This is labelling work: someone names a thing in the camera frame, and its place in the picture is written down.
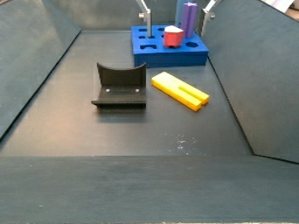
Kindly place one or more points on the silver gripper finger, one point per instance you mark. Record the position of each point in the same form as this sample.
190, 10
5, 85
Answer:
207, 14
146, 15

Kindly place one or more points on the yellow double-square block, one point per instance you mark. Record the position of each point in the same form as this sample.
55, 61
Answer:
185, 93

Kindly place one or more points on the blue foam shape board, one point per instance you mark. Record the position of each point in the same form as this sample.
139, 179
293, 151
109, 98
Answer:
150, 51

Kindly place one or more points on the purple star peg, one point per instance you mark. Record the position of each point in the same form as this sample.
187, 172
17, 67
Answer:
189, 15

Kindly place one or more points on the light blue oval peg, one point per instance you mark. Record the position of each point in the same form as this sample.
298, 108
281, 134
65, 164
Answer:
179, 12

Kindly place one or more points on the black curved holder stand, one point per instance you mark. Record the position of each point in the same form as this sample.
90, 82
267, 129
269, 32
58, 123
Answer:
122, 86

